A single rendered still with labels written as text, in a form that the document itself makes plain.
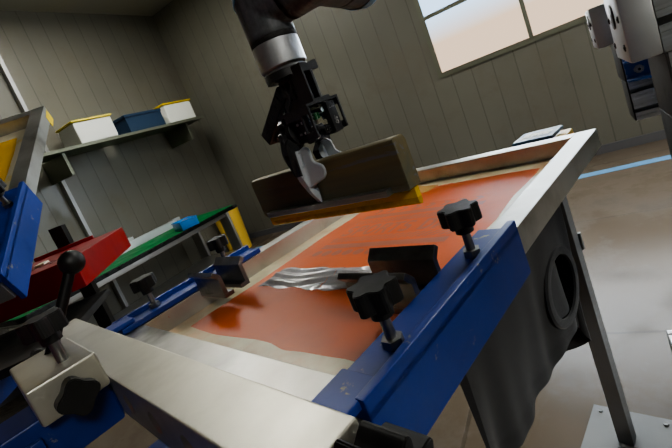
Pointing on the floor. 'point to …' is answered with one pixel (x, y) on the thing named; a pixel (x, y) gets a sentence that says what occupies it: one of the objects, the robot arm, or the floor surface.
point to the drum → (236, 227)
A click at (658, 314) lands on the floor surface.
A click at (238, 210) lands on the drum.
